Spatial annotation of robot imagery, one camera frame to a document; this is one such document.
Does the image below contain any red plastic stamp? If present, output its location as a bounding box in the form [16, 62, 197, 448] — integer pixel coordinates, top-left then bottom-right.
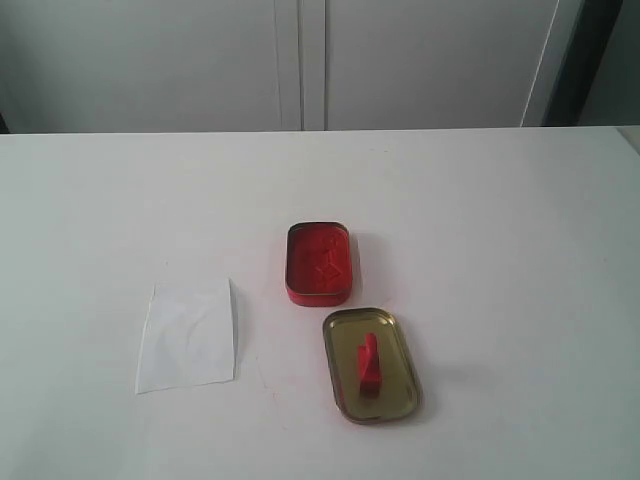
[357, 333, 382, 398]

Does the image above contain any red ink pad tin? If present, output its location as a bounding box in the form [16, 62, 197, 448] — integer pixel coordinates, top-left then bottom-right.
[284, 221, 353, 307]

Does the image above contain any gold metal tin lid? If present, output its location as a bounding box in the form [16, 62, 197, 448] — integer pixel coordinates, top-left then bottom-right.
[322, 307, 421, 424]

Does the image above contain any white paper sheet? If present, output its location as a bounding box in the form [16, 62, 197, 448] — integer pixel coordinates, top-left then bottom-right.
[135, 277, 236, 394]

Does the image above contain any white cabinet with doors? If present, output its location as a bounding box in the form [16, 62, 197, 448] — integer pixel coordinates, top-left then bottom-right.
[1, 1, 581, 133]

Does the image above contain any dark vertical post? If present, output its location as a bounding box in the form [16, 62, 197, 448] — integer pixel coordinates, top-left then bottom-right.
[542, 0, 623, 127]

